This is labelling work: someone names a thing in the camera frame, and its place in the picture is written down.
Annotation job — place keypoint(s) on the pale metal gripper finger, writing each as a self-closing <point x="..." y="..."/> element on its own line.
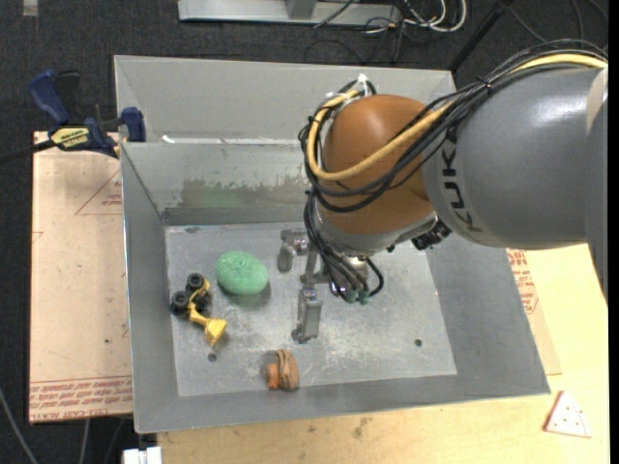
<point x="309" y="314"/>
<point x="285" y="261"/>

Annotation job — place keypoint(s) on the black cylinder on white bracket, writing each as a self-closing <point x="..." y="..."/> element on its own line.
<point x="430" y="237"/>

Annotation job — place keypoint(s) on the yellow toy vehicle, black wheels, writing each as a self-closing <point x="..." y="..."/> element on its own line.
<point x="197" y="312"/>

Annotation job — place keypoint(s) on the grey metal bin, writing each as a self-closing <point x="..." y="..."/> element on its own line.
<point x="387" y="346"/>

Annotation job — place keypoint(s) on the brown cardboard board, red print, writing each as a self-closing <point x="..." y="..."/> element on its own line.
<point x="77" y="269"/>

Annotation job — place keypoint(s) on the brown and orange ribbed toy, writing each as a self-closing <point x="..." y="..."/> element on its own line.
<point x="283" y="370"/>

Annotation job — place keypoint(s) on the green oval sponge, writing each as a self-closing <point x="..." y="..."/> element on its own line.
<point x="242" y="272"/>

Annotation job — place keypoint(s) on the white triangular sheet with dots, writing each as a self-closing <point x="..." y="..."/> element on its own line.
<point x="567" y="416"/>

